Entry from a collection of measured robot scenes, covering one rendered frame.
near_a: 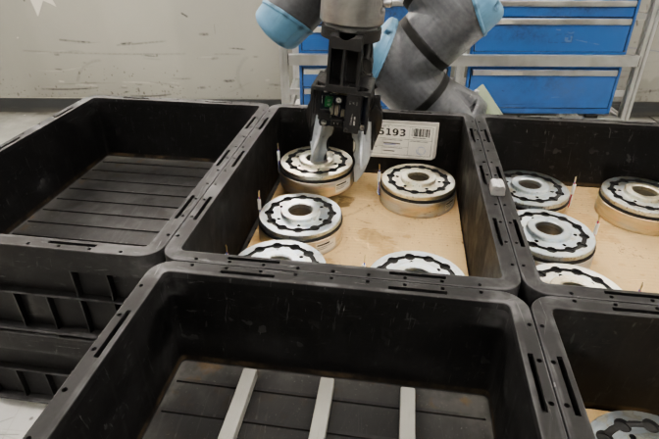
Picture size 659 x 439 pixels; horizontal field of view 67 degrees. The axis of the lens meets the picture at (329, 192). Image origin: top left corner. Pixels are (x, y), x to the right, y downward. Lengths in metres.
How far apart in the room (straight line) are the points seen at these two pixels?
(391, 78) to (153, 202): 0.44
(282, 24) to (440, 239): 0.35
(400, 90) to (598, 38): 1.88
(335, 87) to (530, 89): 2.10
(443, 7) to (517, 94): 1.79
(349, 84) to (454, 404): 0.36
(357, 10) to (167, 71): 3.00
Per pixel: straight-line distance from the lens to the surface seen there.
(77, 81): 3.78
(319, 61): 2.41
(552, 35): 2.61
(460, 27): 0.87
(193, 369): 0.49
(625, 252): 0.70
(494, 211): 0.51
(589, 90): 2.76
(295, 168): 0.69
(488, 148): 0.65
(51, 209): 0.79
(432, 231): 0.65
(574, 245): 0.62
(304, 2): 0.69
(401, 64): 0.88
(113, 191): 0.80
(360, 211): 0.68
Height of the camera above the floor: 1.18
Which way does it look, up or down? 29 degrees down
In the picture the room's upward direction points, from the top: straight up
